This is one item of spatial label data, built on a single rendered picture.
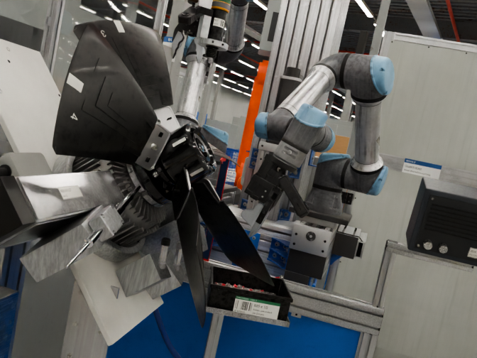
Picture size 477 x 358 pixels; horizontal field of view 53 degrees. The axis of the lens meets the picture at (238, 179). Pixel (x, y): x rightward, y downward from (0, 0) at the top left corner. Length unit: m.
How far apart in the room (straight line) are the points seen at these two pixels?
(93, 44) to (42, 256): 0.35
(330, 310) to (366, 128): 0.61
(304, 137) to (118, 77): 0.51
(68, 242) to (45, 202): 0.08
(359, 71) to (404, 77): 1.35
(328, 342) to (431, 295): 1.55
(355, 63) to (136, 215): 0.89
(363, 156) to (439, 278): 1.39
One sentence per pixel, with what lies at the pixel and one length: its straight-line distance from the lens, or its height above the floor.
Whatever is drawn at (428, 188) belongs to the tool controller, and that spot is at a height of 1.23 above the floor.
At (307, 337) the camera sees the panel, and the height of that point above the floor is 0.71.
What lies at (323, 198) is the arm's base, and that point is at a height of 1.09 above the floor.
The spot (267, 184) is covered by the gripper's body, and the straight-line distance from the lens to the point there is 1.20.
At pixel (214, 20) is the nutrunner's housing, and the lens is 1.14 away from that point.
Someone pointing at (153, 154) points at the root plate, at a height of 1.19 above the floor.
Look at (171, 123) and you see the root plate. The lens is 1.08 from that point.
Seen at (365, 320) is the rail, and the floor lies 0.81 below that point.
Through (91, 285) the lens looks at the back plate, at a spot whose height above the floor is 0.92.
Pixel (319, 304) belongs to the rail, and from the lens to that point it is 1.49.
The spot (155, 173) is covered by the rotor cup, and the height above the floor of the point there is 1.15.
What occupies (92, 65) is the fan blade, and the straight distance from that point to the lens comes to 0.83.
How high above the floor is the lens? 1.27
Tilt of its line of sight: 5 degrees down
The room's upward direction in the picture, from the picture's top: 12 degrees clockwise
